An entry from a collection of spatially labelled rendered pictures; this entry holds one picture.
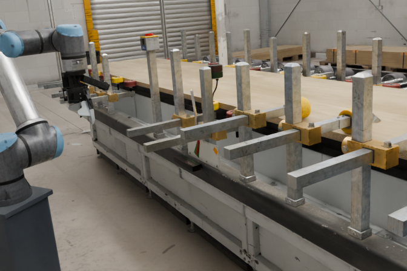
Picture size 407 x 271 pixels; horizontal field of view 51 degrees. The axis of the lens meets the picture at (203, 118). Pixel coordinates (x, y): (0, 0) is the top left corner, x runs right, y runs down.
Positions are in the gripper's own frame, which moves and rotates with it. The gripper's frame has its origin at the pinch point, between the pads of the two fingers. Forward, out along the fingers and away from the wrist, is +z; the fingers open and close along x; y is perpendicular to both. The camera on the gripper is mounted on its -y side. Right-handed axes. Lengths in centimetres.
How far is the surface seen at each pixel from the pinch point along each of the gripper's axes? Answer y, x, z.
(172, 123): -37.4, -1.4, 8.9
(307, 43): -153, -32, -13
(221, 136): -43, 27, 10
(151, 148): -14.9, 22.9, 9.4
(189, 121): -43.9, 2.3, 9.0
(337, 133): -60, 70, 4
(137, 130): -20.4, -1.9, 8.6
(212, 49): -156, -144, -6
